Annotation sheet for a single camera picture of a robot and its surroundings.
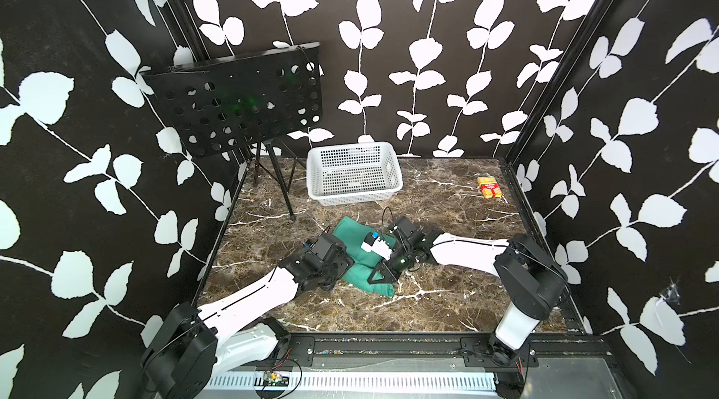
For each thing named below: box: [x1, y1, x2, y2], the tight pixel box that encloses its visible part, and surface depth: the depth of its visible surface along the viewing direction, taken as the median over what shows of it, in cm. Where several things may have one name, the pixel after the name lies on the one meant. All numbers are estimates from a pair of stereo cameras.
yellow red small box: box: [476, 176, 503, 200], surface depth 113 cm
